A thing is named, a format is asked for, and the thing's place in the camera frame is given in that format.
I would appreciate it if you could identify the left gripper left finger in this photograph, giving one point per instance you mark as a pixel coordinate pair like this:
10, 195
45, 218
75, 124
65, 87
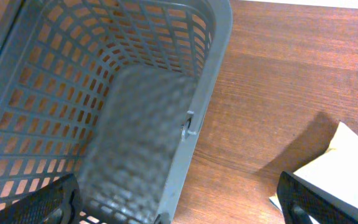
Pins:
59, 202

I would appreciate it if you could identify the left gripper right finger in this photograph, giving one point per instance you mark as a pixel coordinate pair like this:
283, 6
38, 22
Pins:
302, 202

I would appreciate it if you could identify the white cream food pouch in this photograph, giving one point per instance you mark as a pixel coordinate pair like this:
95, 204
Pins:
335, 171

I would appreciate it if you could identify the grey plastic basket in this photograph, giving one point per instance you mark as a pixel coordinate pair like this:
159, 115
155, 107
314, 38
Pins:
114, 92

